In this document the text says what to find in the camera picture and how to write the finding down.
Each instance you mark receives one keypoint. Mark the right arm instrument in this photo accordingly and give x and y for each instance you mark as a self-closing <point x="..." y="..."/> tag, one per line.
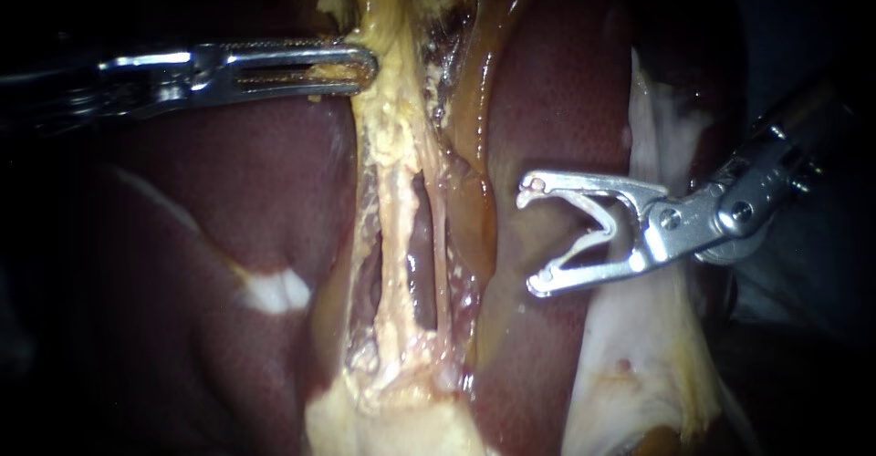
<point x="691" y="227"/>

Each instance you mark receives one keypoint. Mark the left arm instrument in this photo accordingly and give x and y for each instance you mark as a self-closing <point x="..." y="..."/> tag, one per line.
<point x="147" y="80"/>

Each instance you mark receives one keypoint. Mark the right arm instrument jaw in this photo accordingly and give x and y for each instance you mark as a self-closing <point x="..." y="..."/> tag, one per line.
<point x="588" y="275"/>
<point x="595" y="184"/>

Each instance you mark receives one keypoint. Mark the left arm instrument jaw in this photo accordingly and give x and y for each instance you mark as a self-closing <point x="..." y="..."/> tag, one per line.
<point x="287" y="52"/>

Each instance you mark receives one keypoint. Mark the dark right arm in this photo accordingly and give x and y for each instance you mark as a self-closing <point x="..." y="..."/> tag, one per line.
<point x="821" y="117"/>

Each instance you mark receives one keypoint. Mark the gallbladder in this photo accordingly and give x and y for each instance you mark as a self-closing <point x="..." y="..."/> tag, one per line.
<point x="472" y="134"/>

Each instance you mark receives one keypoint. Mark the dark red liver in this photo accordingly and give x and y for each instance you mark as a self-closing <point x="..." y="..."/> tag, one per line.
<point x="568" y="100"/>

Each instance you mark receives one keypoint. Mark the pale fatty tissue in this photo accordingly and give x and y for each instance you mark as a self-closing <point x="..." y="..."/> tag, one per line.
<point x="397" y="422"/>
<point x="636" y="360"/>

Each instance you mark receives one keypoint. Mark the thin tube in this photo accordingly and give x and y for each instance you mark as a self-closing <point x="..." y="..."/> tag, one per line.
<point x="441" y="251"/>
<point x="399" y="237"/>

